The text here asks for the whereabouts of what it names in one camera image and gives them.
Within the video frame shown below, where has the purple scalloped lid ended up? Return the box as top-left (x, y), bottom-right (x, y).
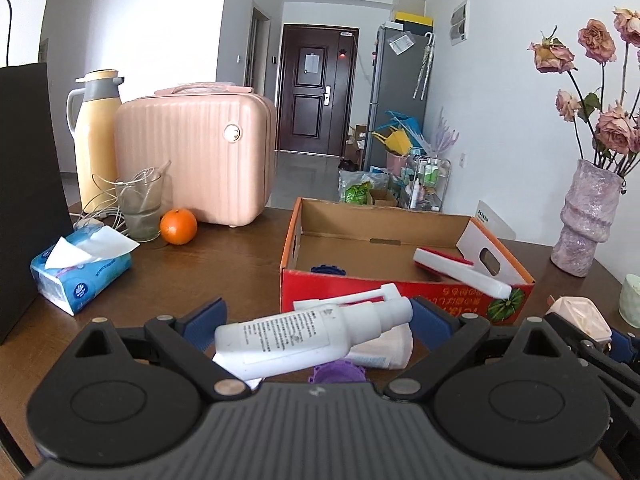
top-left (312, 360), bottom-right (367, 385)

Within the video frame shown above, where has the grey refrigerator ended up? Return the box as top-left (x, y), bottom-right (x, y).
top-left (362, 22), bottom-right (435, 174)

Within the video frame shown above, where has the purple feather decoration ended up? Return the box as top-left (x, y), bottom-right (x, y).
top-left (425, 107), bottom-right (460, 162)

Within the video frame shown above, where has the black paper bag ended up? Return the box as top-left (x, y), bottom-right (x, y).
top-left (0, 0), bottom-right (76, 346)

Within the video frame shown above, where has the wire storage cart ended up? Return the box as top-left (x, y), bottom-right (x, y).
top-left (400, 155), bottom-right (451, 213)

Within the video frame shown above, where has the pink ribbed suitcase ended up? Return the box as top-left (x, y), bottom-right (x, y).
top-left (114, 81), bottom-right (278, 229)

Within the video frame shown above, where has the white paper sheet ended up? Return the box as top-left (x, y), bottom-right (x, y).
top-left (390, 32), bottom-right (416, 56)

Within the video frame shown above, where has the yellow box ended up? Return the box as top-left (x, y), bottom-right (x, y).
top-left (392, 10), bottom-right (435, 29)

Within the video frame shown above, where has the blue tissue pack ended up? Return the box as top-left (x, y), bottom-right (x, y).
top-left (30, 225), bottom-right (141, 317)

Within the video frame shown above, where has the green plastic bag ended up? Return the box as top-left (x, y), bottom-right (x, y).
top-left (339, 170), bottom-right (391, 206)

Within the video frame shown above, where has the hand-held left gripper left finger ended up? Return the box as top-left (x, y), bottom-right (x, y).
top-left (72, 297), bottom-right (252, 404)

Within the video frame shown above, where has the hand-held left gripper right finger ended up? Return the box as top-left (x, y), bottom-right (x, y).
top-left (385, 296), bottom-right (564, 402)

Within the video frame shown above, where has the clear glass cup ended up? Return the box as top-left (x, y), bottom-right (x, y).
top-left (115, 170), bottom-right (166, 243)

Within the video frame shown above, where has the orange fruit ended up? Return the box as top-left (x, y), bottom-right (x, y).
top-left (160, 208), bottom-right (199, 246)

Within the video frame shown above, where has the dark brown door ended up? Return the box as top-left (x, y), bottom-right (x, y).
top-left (276, 23), bottom-right (360, 157)

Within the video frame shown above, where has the red and white lint brush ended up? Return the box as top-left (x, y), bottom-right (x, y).
top-left (413, 247), bottom-right (514, 300)

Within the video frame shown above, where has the cream cube-shaped gadget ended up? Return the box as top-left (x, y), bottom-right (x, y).
top-left (549, 296), bottom-right (613, 344)

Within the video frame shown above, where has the folded white umbrella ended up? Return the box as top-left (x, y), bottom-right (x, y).
top-left (413, 31), bottom-right (435, 101)

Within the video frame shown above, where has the red cardboard box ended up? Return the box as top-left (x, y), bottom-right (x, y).
top-left (280, 197), bottom-right (536, 329)

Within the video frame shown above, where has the blue plastic stool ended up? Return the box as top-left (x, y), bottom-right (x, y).
top-left (372, 110), bottom-right (426, 147)

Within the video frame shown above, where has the yellow thermos jug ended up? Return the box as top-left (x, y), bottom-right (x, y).
top-left (66, 70), bottom-right (125, 209)

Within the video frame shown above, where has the white spray bottle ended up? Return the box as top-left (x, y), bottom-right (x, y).
top-left (214, 283), bottom-right (415, 381)

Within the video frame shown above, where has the white rectangular plastic box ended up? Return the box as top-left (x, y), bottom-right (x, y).
top-left (292, 300), bottom-right (415, 370)

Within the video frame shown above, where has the white cable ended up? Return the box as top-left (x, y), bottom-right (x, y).
top-left (75, 160), bottom-right (174, 237)

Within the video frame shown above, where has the yellow plastic item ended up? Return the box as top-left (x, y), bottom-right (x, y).
top-left (372, 127), bottom-right (412, 157)

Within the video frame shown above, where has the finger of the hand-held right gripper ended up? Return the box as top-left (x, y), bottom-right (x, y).
top-left (607, 330), bottom-right (640, 365)
top-left (544, 312), bottom-right (613, 363)

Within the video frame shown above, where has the bunch of dried pink roses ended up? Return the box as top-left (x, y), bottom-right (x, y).
top-left (527, 7), bottom-right (640, 179)

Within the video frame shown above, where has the pale green bowl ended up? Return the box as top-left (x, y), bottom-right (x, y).
top-left (619, 274), bottom-right (640, 330)

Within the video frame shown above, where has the purple textured vase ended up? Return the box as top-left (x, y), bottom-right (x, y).
top-left (550, 159), bottom-right (626, 279)

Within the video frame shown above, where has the brown cardboard carton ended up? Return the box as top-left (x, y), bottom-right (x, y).
top-left (345, 125), bottom-right (369, 171)

